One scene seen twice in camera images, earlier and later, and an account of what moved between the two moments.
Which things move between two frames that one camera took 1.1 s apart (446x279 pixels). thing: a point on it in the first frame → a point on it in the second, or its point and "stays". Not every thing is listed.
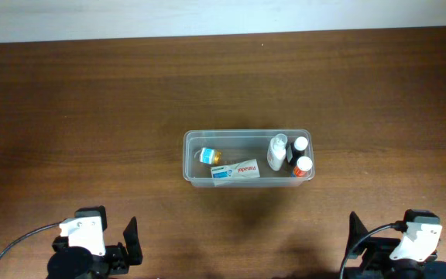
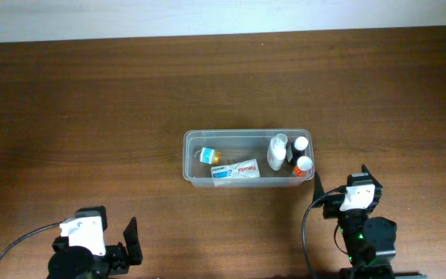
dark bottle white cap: x=298 y=149 stays
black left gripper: x=115 y=253 stays
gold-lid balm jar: x=210 y=156 stays
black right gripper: x=371 y=253 → x=332 y=208
